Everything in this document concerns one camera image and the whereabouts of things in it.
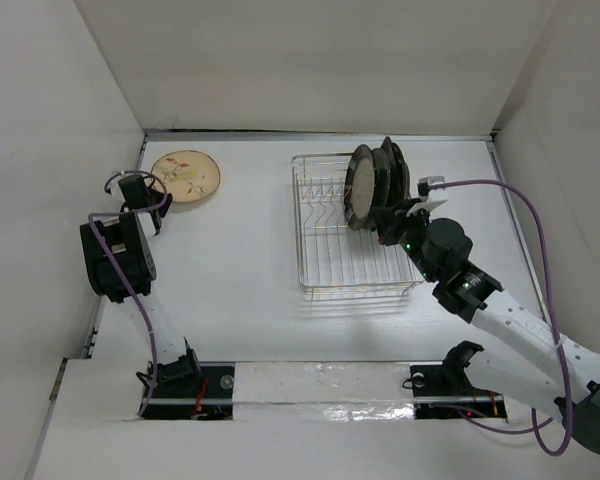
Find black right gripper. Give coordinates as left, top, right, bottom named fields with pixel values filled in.
left=371, top=197, right=439, bottom=283

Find grey reindeer plate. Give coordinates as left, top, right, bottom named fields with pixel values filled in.
left=372, top=148, right=391, bottom=208

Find black square floral plate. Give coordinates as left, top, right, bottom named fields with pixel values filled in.
left=381, top=136, right=404, bottom=206

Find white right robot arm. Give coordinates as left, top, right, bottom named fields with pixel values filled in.
left=371, top=208, right=600, bottom=455

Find beige bird pattern plate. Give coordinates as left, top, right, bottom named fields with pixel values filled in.
left=151, top=150, right=221, bottom=203

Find striped rim cream plate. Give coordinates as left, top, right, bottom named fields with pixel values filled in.
left=343, top=144, right=376, bottom=231

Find wire dish rack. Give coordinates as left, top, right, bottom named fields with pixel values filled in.
left=291, top=153, right=424, bottom=300

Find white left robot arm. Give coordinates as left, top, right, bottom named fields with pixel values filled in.
left=79, top=170, right=203, bottom=397

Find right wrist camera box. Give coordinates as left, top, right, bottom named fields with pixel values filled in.
left=407, top=176, right=449, bottom=216

